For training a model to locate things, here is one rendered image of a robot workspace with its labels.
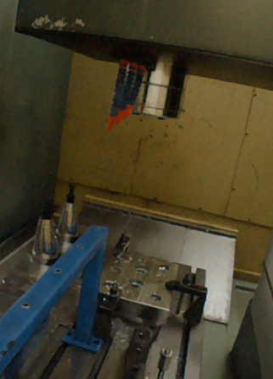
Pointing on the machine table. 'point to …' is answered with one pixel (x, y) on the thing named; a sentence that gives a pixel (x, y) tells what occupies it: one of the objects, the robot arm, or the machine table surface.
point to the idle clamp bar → (133, 367)
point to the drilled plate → (128, 305)
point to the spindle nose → (162, 91)
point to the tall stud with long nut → (164, 362)
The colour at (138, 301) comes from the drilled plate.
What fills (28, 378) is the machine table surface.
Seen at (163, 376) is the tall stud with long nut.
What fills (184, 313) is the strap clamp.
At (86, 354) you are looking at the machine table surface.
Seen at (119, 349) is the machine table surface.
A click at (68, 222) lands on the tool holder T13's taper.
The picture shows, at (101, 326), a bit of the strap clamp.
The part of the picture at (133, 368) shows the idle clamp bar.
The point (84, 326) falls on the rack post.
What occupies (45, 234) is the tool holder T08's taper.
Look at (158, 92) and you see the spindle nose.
